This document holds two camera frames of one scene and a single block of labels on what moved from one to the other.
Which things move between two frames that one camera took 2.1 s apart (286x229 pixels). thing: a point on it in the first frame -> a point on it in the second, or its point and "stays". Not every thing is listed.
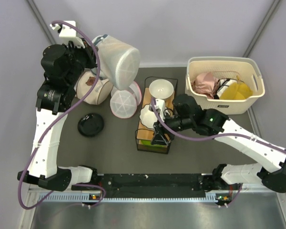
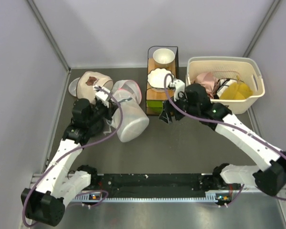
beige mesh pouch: x=101 y=92 stays
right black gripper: x=159 y=127 -> x=168 y=107
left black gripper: x=88 y=51 -> x=110 y=111
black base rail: x=150 y=182 stays
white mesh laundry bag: x=119 y=62 -> x=135 y=119
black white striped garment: x=222 y=84 stays
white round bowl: x=161 y=88 -> x=163 y=56
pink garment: x=205 y=84 stays
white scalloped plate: x=148 y=117 -> x=156 y=78
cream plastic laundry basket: x=246 y=68 stays
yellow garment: x=236 y=91 stays
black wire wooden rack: x=159 y=94 -> x=162 y=60
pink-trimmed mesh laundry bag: x=124 y=103 stays
